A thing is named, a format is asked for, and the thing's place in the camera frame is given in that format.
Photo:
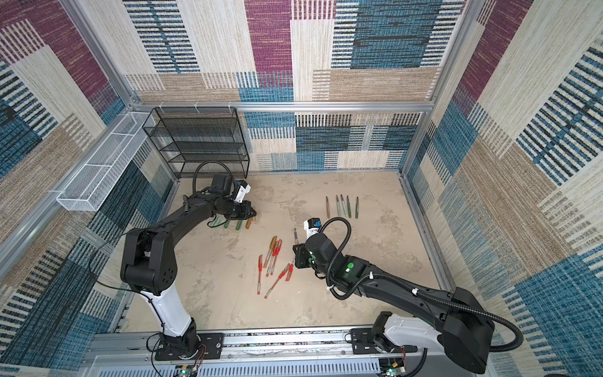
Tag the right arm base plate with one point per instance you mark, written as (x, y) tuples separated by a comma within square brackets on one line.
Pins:
[(364, 342)]

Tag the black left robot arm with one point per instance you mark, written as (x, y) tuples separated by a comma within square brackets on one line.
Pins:
[(149, 264)]

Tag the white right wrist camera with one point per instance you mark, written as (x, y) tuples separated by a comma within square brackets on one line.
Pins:
[(312, 226)]

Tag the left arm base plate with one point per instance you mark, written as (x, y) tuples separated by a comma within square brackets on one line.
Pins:
[(207, 346)]

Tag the black wire mesh shelf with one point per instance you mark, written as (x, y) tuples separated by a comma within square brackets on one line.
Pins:
[(187, 137)]

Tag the aluminium mounting rail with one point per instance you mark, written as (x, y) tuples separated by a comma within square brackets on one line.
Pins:
[(266, 344)]

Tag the red gel pen short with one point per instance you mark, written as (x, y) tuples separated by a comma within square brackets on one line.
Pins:
[(289, 271)]

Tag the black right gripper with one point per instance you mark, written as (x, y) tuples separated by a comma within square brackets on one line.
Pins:
[(301, 254)]

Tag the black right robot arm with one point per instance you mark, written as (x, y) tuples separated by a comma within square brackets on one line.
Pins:
[(462, 330)]

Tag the white wire mesh basket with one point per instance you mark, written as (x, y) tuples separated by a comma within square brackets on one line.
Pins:
[(94, 181)]

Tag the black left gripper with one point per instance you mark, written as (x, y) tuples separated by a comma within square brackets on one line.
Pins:
[(246, 206)]

